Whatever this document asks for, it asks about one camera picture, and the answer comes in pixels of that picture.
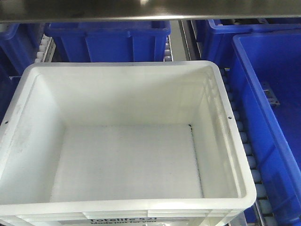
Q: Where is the right side roller track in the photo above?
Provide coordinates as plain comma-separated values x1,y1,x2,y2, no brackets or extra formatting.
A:
220,68,278,226

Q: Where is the blue bin back right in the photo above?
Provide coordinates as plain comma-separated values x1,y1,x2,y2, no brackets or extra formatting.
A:
195,17,301,68

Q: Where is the roller track under left bins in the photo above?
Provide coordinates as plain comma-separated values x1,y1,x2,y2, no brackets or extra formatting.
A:
34,35,56,63

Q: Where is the blue bin behind tote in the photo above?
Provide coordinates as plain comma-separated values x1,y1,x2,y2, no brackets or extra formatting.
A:
45,21,171,63

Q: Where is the large blue bin right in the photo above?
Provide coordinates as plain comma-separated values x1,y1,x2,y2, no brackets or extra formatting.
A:
228,30,301,226

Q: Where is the white translucent plastic tote bin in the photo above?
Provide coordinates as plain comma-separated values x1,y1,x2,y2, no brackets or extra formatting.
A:
0,61,256,226

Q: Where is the blue bin left side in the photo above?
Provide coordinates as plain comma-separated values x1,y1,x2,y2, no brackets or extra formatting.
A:
0,23,45,120

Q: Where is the upper metal shelf beam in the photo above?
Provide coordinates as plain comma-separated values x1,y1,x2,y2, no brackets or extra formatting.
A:
0,0,301,23

